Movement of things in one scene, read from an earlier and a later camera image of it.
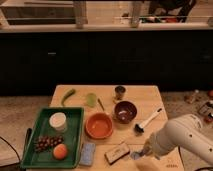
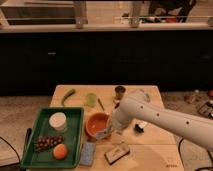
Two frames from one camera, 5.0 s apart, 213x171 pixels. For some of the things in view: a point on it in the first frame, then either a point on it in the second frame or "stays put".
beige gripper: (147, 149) to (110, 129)
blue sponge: (87, 151) stays put
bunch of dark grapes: (46, 143) stays put
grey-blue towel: (135, 155) to (103, 134)
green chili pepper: (69, 93) stays put
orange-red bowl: (99, 125) stays put
